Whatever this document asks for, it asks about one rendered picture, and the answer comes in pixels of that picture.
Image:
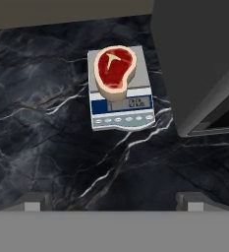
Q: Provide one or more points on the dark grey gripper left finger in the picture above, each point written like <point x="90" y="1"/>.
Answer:
<point x="34" y="201"/>

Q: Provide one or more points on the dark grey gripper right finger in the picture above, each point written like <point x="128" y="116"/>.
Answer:
<point x="194" y="200"/>

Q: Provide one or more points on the red raw steak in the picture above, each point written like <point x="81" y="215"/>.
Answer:
<point x="115" y="69"/>

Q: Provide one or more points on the grey digital kitchen scale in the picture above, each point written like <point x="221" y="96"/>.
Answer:
<point x="122" y="106"/>

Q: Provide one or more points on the dark grey fridge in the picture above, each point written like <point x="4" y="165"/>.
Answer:
<point x="201" y="62"/>

